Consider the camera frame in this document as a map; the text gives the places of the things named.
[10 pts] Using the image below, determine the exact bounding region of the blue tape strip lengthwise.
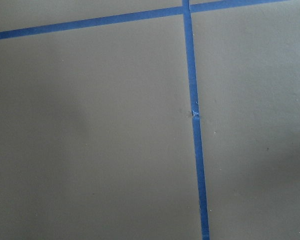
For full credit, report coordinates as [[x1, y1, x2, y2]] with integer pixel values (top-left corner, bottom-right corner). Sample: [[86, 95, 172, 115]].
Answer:
[[182, 0, 210, 240]]

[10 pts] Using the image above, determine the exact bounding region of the blue tape strip crosswise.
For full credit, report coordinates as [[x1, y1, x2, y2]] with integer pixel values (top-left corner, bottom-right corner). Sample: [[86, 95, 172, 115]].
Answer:
[[0, 0, 293, 42]]

